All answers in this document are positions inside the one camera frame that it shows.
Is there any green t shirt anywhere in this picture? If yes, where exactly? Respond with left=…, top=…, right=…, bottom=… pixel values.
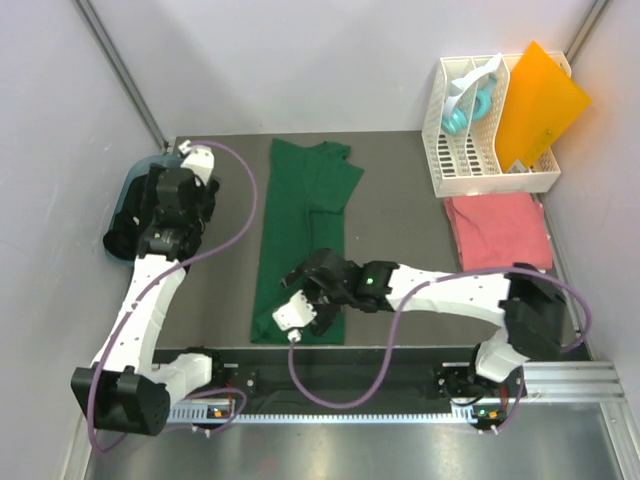
left=250, top=138, right=364, bottom=345

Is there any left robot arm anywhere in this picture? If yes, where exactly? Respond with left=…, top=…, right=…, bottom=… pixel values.
left=71, top=164, right=227, bottom=436

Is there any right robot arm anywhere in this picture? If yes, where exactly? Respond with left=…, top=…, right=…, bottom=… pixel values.
left=272, top=248, right=566, bottom=396

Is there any black t shirt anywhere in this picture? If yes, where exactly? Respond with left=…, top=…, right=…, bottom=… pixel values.
left=103, top=168, right=220, bottom=261

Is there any blue plastic basket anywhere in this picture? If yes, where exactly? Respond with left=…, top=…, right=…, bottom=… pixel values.
left=103, top=155, right=181, bottom=266

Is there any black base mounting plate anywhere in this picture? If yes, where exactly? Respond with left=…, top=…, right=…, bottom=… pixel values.
left=169, top=346, right=529, bottom=416

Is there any pink folded t shirt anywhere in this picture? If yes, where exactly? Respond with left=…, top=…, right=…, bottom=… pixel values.
left=444, top=193, right=553, bottom=271

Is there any white perforated file organizer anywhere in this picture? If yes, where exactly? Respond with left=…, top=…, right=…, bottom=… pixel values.
left=421, top=53, right=561, bottom=198

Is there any orange plastic folder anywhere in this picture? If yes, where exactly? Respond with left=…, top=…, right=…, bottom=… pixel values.
left=495, top=41, right=592, bottom=173

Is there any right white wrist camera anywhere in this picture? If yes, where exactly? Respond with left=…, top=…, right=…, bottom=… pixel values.
left=272, top=290, right=317, bottom=344

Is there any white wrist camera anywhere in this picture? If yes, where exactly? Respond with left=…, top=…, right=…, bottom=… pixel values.
left=272, top=290, right=317, bottom=344
left=177, top=140, right=215, bottom=184

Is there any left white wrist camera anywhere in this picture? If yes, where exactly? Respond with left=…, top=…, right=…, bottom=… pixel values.
left=177, top=140, right=215, bottom=184

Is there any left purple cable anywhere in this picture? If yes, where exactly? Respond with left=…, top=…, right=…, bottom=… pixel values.
left=86, top=140, right=260, bottom=454

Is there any purple cable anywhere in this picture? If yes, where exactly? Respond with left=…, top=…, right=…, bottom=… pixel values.
left=86, top=140, right=260, bottom=454
left=287, top=266, right=593, bottom=434

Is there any grey slotted cable duct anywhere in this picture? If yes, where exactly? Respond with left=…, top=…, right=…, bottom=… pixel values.
left=164, top=399, right=501, bottom=424

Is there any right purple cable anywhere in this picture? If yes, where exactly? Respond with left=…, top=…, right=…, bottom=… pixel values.
left=287, top=266, right=593, bottom=434

